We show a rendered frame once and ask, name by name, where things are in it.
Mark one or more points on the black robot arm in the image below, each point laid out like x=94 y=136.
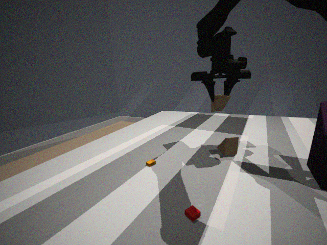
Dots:
x=210 y=24

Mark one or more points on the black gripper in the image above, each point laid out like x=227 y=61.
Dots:
x=231 y=78

